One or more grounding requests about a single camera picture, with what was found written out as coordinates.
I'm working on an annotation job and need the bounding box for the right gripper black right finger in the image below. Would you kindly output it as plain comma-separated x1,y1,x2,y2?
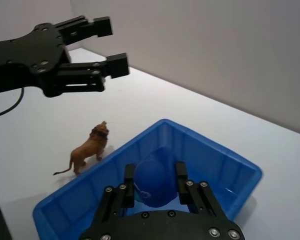
174,161,226,219

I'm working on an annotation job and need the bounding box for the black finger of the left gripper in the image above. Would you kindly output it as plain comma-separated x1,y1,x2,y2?
54,15,114,46
55,52,130,95

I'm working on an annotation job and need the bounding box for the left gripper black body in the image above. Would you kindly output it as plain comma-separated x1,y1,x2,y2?
0,22,73,98

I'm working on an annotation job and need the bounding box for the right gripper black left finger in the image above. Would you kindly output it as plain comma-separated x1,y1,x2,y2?
91,163,136,226

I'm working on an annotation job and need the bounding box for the blue round rubber toy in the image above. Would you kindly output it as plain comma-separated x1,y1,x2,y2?
134,147,181,209

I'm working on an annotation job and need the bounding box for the blue plastic bin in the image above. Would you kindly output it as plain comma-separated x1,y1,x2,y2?
32,118,264,240

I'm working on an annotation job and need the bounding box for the brown toy lion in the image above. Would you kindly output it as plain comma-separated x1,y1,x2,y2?
52,120,111,176

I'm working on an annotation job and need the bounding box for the thin black cable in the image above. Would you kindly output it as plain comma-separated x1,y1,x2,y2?
0,86,25,121

